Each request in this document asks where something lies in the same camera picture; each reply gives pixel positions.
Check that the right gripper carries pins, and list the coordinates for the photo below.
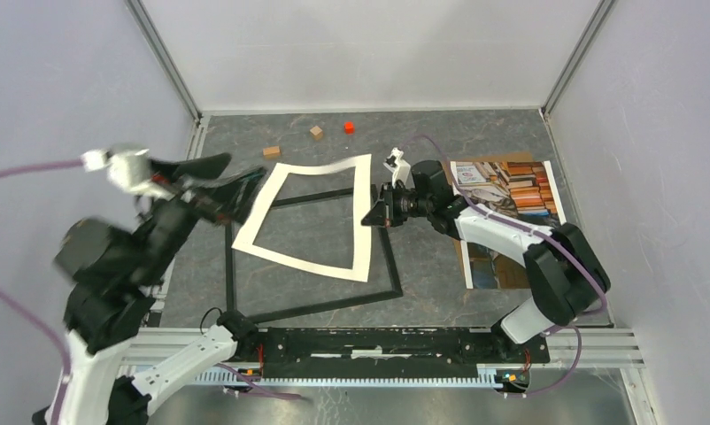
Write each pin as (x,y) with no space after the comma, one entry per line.
(376,216)

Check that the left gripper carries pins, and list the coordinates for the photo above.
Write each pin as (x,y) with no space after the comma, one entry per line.
(232,199)

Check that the black picture frame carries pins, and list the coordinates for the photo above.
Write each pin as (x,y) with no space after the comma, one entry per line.
(395,290)

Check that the white mat board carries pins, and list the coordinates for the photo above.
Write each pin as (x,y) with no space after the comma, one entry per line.
(244,240)

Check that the book photo print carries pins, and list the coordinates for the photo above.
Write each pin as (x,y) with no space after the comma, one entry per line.
(534,191)

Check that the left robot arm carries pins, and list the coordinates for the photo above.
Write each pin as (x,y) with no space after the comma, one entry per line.
(110,267)

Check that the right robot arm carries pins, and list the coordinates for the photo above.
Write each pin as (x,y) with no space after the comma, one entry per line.
(564,275)

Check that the brown wooden block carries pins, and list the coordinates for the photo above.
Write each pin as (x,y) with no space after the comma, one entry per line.
(272,152)

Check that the red cube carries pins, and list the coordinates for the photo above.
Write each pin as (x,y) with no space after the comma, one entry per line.
(348,128)

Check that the light wooden cube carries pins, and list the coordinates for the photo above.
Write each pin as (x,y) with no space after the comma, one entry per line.
(316,133)

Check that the brown backing board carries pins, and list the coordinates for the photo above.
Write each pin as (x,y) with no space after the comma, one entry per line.
(481,267)

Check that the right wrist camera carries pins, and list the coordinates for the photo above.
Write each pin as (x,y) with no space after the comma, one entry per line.
(397,164)

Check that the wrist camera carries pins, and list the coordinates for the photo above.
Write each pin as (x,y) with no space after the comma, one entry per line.
(128,168)
(397,164)

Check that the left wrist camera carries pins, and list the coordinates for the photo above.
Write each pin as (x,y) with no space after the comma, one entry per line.
(128,168)

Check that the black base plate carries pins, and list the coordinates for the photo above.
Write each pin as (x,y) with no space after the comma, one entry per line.
(475,344)

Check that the aluminium rail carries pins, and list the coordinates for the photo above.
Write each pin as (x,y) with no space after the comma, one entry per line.
(588,349)

